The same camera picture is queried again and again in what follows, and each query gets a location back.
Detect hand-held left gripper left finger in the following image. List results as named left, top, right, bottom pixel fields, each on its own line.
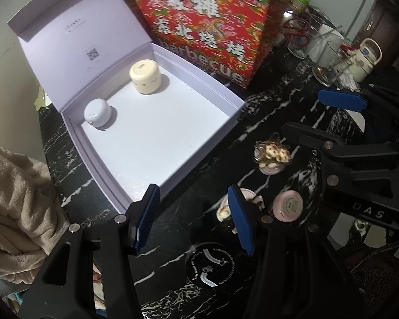
left=18, top=183, right=161, bottom=319

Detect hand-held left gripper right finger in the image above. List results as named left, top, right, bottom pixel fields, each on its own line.
left=228, top=183, right=364, bottom=319

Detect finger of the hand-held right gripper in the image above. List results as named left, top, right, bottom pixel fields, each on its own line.
left=317, top=85, right=399, bottom=145
left=282, top=122, right=399, bottom=187

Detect brown star bear hair clip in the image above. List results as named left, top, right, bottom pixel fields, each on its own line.
left=216, top=189, right=265, bottom=235

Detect pink cosmetic jar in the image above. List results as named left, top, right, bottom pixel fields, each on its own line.
left=273, top=190, right=304, bottom=223

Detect clear star bear hair clip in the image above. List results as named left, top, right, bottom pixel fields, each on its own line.
left=253, top=133, right=291, bottom=175

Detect black round powder case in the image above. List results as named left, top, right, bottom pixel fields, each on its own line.
left=185, top=242, right=260, bottom=298

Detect lavender gift box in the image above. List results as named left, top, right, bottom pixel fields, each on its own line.
left=7, top=0, right=247, bottom=215

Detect clear drinking glass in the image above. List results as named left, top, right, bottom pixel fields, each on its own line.
left=314, top=33, right=348, bottom=87

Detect white ceramic teapot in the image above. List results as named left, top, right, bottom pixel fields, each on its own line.
left=347, top=38, right=383, bottom=82

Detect clear glass jar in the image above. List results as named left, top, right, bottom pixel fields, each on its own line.
left=286, top=13, right=320, bottom=58

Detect small white round jar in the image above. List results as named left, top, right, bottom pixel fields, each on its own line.
left=84, top=98, right=112, bottom=128

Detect beige fleece blanket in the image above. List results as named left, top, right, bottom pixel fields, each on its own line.
left=0, top=138, right=70, bottom=283

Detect cream cosmetic jar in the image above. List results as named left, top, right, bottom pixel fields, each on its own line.
left=129, top=59, right=163, bottom=95

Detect pale flower decoration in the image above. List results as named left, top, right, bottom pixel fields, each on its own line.
left=34, top=86, right=52, bottom=111

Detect red printed carton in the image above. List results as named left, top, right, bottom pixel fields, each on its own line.
left=124, top=0, right=298, bottom=90

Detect red handled scissors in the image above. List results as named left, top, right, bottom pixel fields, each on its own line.
left=284, top=18, right=311, bottom=45

